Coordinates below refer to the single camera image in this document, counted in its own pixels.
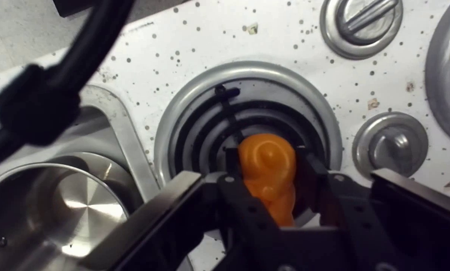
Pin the silver stove knob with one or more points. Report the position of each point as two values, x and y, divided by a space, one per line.
360 28
390 140

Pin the silver pot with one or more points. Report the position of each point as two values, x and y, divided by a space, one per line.
55 212

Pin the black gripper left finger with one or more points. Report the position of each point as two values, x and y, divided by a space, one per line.
246 225

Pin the front stove burner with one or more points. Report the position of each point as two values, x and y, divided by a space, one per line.
211 114

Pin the orange toy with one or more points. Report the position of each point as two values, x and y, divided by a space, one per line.
269 164

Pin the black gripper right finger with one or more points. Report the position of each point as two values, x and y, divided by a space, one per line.
344 204

